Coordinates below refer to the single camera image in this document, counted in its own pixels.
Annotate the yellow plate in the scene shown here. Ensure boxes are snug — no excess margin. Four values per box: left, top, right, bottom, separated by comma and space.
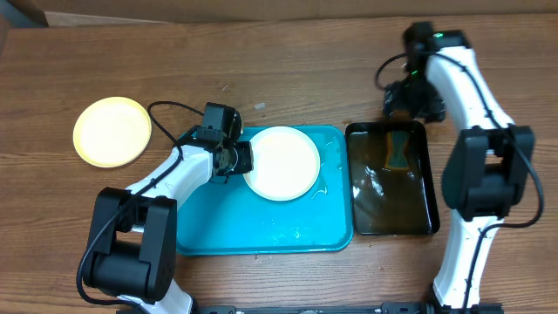
72, 97, 152, 168

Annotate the blue plastic tray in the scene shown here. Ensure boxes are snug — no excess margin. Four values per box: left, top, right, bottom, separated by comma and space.
176, 126, 353, 256

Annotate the black water tray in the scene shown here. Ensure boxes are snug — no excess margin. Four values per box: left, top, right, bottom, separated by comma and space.
345, 121, 440, 236

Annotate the white plate with stain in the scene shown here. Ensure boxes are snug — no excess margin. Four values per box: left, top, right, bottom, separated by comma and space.
243, 126, 321, 201

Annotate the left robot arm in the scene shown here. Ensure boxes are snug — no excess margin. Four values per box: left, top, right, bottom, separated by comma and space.
76, 126, 253, 313

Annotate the cardboard board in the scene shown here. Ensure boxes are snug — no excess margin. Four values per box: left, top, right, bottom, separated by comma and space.
32, 0, 557, 23

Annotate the green yellow sponge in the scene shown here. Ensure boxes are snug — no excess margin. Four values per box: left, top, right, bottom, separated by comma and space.
384, 131, 410, 170

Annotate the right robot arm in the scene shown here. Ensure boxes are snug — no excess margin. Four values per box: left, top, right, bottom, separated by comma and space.
382, 22, 544, 313

